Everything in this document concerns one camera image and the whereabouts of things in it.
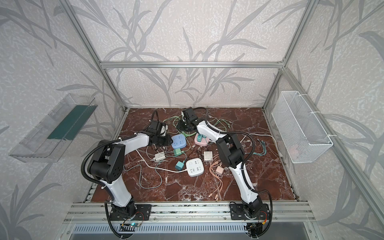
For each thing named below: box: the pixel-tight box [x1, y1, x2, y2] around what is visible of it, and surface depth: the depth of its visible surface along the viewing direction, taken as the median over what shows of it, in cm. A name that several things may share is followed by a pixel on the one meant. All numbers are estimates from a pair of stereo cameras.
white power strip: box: [186, 158, 205, 177], surface depth 88 cm
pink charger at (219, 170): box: [215, 166, 224, 176], surface depth 87 cm
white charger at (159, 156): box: [153, 151, 166, 162], surface depth 93 cm
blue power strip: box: [171, 134, 187, 149], surface depth 98 cm
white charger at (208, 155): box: [204, 151, 213, 161], surface depth 93 cm
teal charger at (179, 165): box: [175, 160, 185, 171], surface depth 90 cm
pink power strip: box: [194, 133, 210, 147], surface depth 100 cm
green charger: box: [174, 148, 182, 156], surface depth 96 cm
